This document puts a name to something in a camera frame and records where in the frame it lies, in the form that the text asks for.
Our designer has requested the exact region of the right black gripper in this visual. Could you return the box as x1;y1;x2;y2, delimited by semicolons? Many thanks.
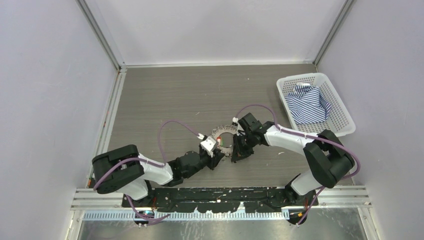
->
232;132;256;162

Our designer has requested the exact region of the numbered metal key ring disc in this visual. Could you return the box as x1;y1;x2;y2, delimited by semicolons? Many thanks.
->
211;124;237;157

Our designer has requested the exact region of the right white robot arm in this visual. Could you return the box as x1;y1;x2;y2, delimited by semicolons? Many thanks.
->
231;113;356;205

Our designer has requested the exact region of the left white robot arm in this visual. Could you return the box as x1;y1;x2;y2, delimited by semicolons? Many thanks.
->
91;144;225;207

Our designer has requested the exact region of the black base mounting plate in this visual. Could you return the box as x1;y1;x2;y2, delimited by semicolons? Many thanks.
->
131;187;318;214

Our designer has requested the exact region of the blue striped shirt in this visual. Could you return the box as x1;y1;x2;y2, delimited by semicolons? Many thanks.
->
284;82;332;125

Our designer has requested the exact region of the white plastic basket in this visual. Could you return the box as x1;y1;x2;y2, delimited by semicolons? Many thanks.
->
276;72;356;137

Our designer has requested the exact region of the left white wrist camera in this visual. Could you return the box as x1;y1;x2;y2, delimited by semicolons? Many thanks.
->
197;133;218;158

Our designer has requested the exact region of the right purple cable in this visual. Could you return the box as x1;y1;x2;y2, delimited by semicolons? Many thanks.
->
233;104;361;226

